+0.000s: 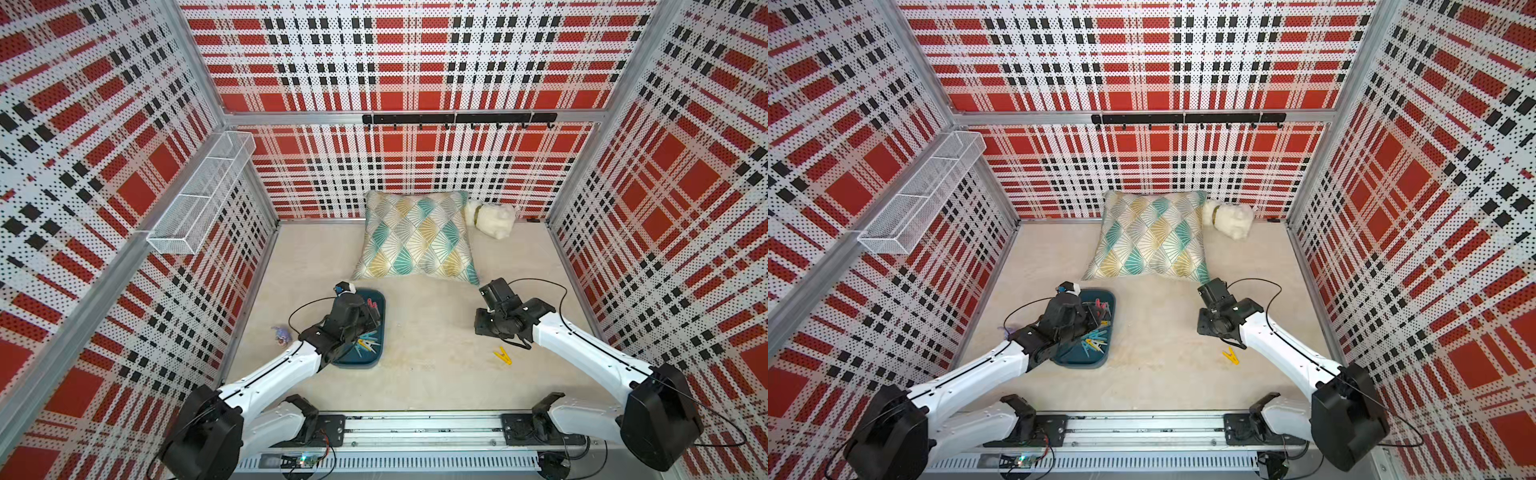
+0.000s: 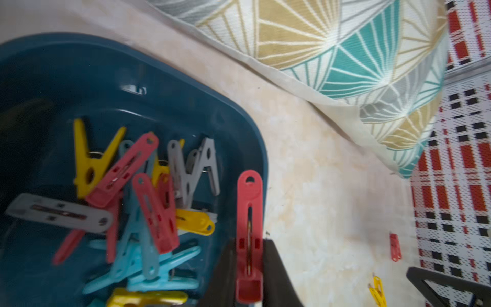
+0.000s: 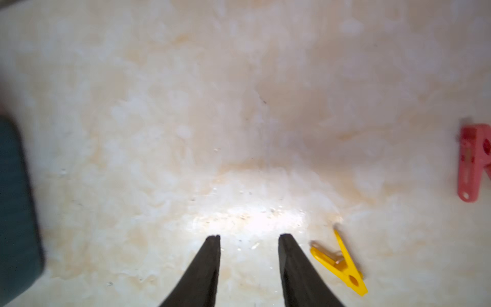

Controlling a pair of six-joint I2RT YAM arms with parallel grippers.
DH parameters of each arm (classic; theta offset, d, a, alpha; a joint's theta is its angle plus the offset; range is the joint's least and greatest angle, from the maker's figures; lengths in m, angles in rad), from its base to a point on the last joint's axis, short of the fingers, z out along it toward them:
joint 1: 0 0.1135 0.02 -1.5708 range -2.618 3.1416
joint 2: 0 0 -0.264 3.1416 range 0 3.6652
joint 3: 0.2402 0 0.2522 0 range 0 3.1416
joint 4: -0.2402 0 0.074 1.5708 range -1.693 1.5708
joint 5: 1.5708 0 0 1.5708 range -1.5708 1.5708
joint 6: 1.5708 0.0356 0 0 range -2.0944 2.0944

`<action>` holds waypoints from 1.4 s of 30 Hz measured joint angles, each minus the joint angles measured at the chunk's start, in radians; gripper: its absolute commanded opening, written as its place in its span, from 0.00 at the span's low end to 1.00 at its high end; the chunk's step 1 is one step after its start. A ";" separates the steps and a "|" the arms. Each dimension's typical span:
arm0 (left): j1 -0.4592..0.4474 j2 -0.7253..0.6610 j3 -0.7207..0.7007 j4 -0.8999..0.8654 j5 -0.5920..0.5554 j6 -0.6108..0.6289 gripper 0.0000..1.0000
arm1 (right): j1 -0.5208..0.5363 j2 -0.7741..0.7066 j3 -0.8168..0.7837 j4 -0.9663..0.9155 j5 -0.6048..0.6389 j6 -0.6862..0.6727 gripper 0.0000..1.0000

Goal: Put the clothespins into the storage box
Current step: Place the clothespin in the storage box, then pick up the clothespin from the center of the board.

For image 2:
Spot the yellow clothespin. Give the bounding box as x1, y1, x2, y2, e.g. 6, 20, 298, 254
150, 151, 171, 188
176, 209, 217, 237
106, 288, 189, 307
368, 275, 387, 307
74, 118, 127, 199

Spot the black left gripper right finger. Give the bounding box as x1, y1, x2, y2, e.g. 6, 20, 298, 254
262, 239, 303, 307

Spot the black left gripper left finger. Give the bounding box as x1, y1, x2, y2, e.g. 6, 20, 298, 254
197, 239, 237, 307

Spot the dark teal storage box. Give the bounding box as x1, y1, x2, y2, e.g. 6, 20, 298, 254
1, 33, 268, 306

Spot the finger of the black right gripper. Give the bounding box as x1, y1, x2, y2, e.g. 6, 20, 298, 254
406, 267, 490, 306

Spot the teal clothespin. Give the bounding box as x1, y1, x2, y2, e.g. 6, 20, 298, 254
118, 140, 159, 280
82, 211, 143, 294
126, 246, 202, 292

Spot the grey clothespin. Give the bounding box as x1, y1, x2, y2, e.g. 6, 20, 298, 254
5, 193, 114, 234
167, 140, 189, 207
184, 138, 221, 209

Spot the yellow clothespin front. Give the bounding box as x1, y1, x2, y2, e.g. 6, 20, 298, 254
176, 209, 217, 237

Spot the red clothespin front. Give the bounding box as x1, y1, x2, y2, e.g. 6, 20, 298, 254
86, 132, 159, 209

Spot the patterned teal gold pillow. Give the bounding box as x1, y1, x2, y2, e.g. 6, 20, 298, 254
152, 1, 448, 178

